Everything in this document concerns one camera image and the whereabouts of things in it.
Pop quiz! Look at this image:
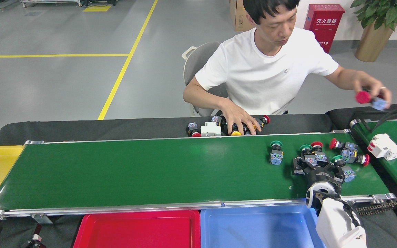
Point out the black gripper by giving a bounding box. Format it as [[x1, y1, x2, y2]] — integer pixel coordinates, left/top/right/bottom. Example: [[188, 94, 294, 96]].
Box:
[[292, 156, 346, 193]]

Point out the white circuit breaker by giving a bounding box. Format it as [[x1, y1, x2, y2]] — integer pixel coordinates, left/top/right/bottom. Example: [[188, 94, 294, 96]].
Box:
[[367, 133, 397, 161], [200, 121, 222, 137]]

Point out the blue plastic tray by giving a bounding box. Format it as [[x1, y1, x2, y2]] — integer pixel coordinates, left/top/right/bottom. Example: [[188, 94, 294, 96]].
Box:
[[200, 205, 326, 248]]

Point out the red plastic tray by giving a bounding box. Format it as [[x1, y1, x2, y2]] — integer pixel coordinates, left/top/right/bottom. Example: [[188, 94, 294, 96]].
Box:
[[73, 209, 201, 248]]

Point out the long green conveyor belt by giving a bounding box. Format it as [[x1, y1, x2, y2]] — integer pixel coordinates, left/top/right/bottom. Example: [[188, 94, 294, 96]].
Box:
[[0, 129, 397, 221]]

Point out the person's right hand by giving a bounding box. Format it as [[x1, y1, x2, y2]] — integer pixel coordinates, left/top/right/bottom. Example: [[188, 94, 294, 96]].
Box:
[[219, 100, 263, 135]]

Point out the person's left hand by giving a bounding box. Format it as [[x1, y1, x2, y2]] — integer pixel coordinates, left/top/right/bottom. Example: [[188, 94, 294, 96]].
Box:
[[354, 80, 392, 109]]

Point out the person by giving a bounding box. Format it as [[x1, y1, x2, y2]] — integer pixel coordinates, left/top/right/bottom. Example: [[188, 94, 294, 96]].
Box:
[[183, 0, 392, 136]]

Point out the potted plant in gold pot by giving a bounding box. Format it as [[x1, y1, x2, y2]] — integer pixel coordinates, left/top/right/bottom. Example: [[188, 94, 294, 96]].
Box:
[[350, 0, 397, 63]]

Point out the red fire extinguisher box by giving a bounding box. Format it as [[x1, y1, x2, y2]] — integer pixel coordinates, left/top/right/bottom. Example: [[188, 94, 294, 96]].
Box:
[[303, 4, 346, 54]]

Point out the grey office chair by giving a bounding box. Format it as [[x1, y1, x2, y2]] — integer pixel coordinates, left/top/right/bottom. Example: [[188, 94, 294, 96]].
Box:
[[181, 41, 230, 117]]

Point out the brown cardboard box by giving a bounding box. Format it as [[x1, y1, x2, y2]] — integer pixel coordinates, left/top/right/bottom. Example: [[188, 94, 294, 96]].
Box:
[[230, 0, 256, 33]]

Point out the metal trolley cart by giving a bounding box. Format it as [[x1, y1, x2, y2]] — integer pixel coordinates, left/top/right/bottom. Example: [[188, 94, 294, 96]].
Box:
[[19, 0, 83, 8]]

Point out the conveyor drive chain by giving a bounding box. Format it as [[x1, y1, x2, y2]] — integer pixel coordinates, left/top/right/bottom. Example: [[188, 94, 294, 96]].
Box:
[[355, 201, 397, 216]]

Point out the black cable bundle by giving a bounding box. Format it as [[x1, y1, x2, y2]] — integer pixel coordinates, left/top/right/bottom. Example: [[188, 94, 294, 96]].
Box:
[[354, 102, 397, 133]]

